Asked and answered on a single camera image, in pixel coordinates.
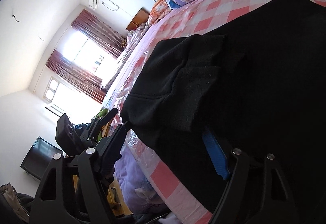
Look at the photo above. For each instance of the dark red curtain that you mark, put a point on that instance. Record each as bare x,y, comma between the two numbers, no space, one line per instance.
87,55

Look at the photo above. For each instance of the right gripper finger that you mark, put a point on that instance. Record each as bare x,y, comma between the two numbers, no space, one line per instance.
104,117

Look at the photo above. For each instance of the black flat television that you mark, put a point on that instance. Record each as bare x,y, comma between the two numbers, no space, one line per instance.
39,157

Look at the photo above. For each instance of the orange floral pillow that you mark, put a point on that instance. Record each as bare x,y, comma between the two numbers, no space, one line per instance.
158,12

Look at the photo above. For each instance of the small wooden headboard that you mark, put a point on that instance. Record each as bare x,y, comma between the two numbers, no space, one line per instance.
141,17

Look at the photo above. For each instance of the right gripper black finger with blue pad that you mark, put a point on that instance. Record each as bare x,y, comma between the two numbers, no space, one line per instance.
255,190
71,190

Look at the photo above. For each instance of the black sweatpants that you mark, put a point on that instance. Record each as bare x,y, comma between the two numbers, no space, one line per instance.
257,82

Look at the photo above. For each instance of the pink checkered bed sheet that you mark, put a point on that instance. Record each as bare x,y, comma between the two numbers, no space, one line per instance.
200,16

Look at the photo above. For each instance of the pile of colourful clothes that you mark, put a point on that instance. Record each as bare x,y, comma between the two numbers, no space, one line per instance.
83,131

